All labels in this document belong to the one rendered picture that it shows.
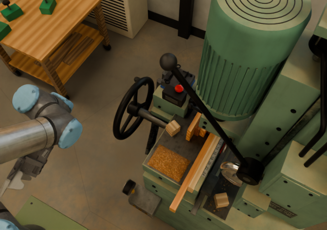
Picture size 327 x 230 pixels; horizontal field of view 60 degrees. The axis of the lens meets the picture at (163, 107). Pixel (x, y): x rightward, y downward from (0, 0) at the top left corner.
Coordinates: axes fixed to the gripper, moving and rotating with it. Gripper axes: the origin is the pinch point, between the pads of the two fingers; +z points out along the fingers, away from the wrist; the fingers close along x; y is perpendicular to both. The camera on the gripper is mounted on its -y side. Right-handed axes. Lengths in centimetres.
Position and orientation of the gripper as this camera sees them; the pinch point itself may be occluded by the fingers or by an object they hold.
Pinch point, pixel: (4, 190)
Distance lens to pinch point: 113.8
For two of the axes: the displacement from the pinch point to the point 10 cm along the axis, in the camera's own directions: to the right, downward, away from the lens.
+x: -2.4, 0.3, 9.7
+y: 8.6, 4.6, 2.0
